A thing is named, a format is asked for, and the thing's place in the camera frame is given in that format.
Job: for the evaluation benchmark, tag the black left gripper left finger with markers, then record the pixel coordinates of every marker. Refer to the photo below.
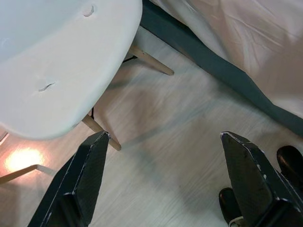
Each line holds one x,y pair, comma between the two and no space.
80,179

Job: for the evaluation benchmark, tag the pale pink bed sheet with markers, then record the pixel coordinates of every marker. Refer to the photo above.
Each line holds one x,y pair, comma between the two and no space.
248,37

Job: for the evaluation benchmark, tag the white chair with wooden legs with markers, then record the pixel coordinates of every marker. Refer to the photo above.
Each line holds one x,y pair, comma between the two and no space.
59,71

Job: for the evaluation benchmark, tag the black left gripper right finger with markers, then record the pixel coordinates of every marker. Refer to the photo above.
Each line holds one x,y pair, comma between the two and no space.
251,175

